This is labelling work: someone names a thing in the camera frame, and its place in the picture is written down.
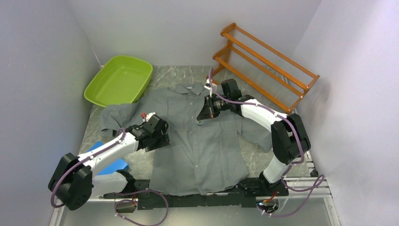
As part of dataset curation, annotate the blue flat pad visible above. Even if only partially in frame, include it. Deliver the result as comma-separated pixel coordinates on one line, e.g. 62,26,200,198
87,141,129,177

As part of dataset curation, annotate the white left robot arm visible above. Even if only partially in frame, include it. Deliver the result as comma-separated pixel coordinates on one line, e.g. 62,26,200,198
48,113,171,210

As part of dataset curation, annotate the green plastic tub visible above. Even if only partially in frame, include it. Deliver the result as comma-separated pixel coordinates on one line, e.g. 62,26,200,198
83,55,153,107

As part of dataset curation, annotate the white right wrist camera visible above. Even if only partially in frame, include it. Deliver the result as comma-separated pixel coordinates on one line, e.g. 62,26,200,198
204,79,217,97

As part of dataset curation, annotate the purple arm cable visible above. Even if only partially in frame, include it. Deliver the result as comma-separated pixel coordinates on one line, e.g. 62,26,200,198
49,127,169,226
208,67,326,218

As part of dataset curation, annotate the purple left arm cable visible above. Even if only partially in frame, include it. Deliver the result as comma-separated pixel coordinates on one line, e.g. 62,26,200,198
49,127,169,226

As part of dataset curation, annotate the grey button-up shirt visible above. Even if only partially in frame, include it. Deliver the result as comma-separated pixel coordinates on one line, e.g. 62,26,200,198
100,84,271,196

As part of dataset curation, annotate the orange wooden rack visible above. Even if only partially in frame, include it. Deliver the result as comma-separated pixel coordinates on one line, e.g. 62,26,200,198
213,23,320,113

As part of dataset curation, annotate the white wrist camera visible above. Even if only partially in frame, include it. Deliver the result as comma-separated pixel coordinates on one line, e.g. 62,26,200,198
204,79,217,97
141,112,156,122

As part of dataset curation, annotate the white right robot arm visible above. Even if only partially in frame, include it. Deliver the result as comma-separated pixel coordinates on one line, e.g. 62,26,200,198
197,79,311,195

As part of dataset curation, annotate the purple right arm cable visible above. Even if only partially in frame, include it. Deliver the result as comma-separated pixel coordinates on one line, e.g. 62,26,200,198
208,67,326,218

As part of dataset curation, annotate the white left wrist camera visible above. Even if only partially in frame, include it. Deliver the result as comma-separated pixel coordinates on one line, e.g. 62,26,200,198
141,112,156,122

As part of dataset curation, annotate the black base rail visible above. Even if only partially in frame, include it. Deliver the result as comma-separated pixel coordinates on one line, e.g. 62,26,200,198
103,178,289,210

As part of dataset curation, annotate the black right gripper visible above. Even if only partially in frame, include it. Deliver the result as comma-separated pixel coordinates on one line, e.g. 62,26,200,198
197,94,231,120

